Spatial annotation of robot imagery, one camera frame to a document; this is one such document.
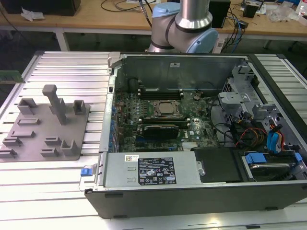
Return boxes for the grey parts rack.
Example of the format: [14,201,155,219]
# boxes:
[0,84,92,162]

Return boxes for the black RAM slot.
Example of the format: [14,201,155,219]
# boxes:
[138,87,183,94]
[139,92,184,101]

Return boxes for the wooden desk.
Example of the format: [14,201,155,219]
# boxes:
[0,0,307,52]

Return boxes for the orange and red wire bundle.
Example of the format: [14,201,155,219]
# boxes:
[235,128,267,147]

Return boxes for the silver power supply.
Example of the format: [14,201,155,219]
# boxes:
[102,151,201,189]

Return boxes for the blue flat data wire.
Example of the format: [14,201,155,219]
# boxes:
[266,132,282,154]

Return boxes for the small black box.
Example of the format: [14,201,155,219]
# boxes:
[242,4,260,18]

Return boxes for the crumpled white paper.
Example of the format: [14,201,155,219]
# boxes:
[20,6,46,23]

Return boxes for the blue cable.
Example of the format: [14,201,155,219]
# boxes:
[234,14,244,54]

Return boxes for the black open PC case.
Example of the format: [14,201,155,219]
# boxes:
[84,53,307,219]

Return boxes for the black hard disk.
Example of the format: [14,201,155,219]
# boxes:
[249,163,292,182]

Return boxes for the green motherboard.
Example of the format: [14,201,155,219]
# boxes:
[112,89,222,153]

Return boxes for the grey metal drive cage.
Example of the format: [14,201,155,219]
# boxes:
[217,62,283,125]

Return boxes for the clear plastic bags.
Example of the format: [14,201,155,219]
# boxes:
[268,4,307,24]

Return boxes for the grey case corner latch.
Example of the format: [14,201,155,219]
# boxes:
[106,52,121,72]

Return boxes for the blue disk carrier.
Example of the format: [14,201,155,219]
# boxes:
[244,153,267,166]

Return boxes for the metal socket cover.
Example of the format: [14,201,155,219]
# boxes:
[153,99,182,118]

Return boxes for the green RAM stick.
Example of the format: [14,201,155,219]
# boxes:
[0,70,25,84]

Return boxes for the large black box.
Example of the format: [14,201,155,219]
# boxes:
[4,0,81,17]

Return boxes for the silver CPU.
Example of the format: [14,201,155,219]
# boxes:
[159,102,175,114]

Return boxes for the black graphics card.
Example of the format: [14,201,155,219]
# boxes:
[143,124,180,139]

